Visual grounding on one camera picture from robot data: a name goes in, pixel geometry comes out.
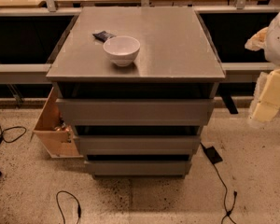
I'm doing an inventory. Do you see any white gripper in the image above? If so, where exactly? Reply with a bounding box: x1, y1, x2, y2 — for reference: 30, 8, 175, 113
245, 12, 280, 122

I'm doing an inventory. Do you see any grey drawer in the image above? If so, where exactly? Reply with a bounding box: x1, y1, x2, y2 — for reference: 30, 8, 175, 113
74, 135, 200, 155
56, 99, 214, 126
84, 161, 191, 176

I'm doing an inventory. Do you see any grey drawer cabinet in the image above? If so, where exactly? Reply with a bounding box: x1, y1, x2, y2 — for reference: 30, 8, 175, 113
46, 6, 226, 180

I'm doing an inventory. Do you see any grey top drawer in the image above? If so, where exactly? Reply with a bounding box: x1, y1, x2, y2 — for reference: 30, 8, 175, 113
56, 99, 214, 126

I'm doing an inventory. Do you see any grey bottom drawer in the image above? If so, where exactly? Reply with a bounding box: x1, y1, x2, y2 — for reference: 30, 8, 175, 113
84, 161, 191, 176

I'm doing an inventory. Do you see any open wooden box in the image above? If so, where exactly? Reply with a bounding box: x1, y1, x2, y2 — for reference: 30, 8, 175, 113
34, 89, 81, 158

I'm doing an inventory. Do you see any white ceramic bowl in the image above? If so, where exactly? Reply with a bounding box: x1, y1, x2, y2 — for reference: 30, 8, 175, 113
103, 35, 140, 66

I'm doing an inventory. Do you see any dark blue snack packet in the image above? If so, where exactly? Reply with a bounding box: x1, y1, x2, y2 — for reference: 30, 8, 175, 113
93, 31, 115, 42

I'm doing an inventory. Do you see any grey metal rail frame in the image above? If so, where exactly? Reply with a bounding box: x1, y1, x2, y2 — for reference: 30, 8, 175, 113
0, 6, 280, 84

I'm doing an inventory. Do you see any black power adapter with cable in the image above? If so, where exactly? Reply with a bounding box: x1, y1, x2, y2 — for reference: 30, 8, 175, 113
200, 143, 237, 224

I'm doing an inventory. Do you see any black cable loop bottom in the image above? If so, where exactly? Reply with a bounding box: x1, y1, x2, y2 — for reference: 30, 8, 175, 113
55, 190, 82, 224

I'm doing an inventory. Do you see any black cable left floor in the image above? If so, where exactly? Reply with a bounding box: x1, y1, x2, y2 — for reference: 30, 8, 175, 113
0, 109, 28, 151

